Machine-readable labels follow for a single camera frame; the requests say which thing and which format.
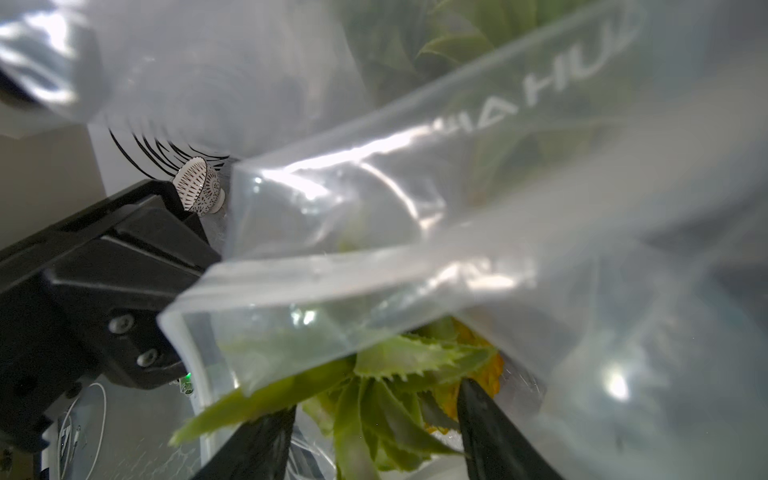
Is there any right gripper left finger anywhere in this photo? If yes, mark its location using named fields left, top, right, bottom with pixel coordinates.
left=191, top=407, right=296, bottom=480

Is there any white woven ball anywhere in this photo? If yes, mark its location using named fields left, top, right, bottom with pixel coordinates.
left=172, top=157, right=226, bottom=216

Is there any clear zip-top bag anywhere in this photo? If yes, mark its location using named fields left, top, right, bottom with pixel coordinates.
left=1, top=1, right=767, bottom=479

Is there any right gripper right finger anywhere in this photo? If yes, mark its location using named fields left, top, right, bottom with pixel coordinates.
left=457, top=379, right=562, bottom=480

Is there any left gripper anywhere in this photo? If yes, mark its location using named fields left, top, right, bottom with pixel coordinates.
left=1, top=180, right=221, bottom=453

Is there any yellow pineapple green crown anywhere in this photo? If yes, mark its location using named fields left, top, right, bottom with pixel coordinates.
left=161, top=1, right=630, bottom=479

